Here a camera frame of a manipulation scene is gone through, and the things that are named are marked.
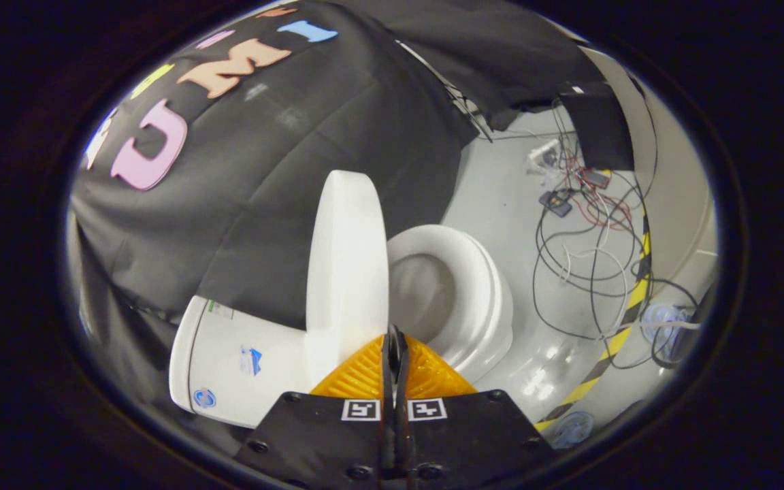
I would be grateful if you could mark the thin black tripod stand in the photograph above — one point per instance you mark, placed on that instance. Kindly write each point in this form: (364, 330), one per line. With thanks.
(468, 112)

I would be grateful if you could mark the white toilet lid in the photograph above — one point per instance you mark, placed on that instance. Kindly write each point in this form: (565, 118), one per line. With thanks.
(344, 258)

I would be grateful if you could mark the white toilet seat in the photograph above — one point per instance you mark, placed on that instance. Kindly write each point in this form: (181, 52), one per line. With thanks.
(484, 286)

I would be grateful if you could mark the yellow black hazard tape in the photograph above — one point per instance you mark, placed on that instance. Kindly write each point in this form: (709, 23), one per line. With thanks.
(627, 313)

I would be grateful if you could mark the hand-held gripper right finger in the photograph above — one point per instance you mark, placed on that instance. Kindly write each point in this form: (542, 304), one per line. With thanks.
(474, 442)

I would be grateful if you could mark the black backdrop cloth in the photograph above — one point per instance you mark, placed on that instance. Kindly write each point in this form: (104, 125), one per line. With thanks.
(263, 170)

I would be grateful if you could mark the black box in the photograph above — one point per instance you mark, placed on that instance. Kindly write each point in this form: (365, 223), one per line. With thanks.
(596, 129)

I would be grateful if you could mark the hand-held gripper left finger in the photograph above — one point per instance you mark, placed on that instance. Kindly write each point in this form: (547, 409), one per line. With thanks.
(324, 442)

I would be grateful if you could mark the small dark electronic device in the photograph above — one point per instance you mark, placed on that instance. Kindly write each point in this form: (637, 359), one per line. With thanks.
(555, 203)

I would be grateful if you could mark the white toilet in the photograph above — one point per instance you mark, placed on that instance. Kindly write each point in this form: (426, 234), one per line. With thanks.
(229, 354)

